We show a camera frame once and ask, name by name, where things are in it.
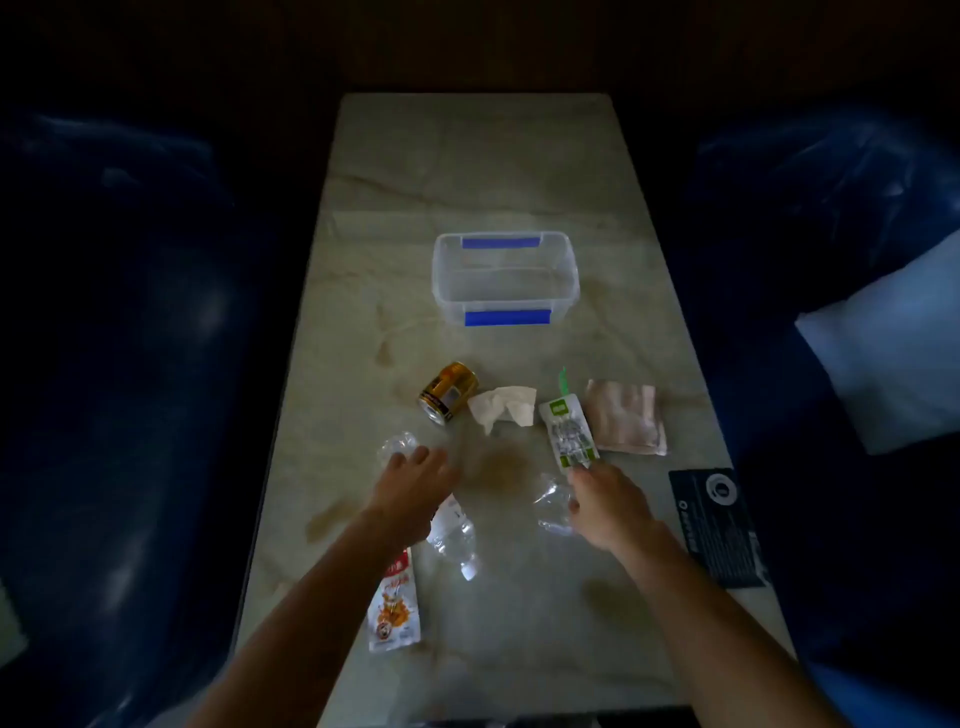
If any red snack packet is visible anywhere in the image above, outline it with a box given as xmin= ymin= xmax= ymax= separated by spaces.
xmin=366 ymin=547 xmax=423 ymax=654

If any person's right hand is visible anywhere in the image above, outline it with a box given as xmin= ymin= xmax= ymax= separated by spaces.
xmin=566 ymin=461 xmax=665 ymax=556

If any white pillow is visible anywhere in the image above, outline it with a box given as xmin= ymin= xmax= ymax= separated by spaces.
xmin=794 ymin=228 xmax=960 ymax=457

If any person's right forearm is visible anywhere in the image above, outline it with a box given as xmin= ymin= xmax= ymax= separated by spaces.
xmin=611 ymin=524 xmax=849 ymax=728

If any crushed clear plastic bottle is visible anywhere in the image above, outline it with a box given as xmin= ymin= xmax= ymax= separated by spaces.
xmin=377 ymin=431 xmax=479 ymax=583

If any orange drink can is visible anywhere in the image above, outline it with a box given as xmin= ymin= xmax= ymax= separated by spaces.
xmin=417 ymin=361 xmax=480 ymax=427

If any blue sofa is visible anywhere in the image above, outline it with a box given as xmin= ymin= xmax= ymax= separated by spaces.
xmin=0 ymin=104 xmax=324 ymax=728
xmin=659 ymin=104 xmax=960 ymax=728

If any pink wiping cloth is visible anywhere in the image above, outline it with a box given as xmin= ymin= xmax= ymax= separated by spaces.
xmin=584 ymin=378 xmax=669 ymax=457

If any white tissue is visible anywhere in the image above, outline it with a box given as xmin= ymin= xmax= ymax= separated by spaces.
xmin=467 ymin=386 xmax=538 ymax=436

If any clear box with blue handles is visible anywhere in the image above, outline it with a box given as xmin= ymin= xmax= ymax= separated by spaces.
xmin=431 ymin=230 xmax=581 ymax=328

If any person's left hand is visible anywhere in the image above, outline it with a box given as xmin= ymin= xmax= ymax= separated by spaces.
xmin=365 ymin=444 xmax=460 ymax=549

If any clear plastic cup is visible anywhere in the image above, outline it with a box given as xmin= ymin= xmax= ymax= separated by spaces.
xmin=532 ymin=472 xmax=577 ymax=538

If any green label snack packet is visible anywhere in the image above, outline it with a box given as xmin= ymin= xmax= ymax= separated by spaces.
xmin=537 ymin=393 xmax=601 ymax=471

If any person's left forearm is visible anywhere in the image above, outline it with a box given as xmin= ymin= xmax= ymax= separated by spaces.
xmin=187 ymin=509 xmax=429 ymax=728

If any black printed card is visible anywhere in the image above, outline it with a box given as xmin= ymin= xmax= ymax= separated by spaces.
xmin=668 ymin=468 xmax=770 ymax=590

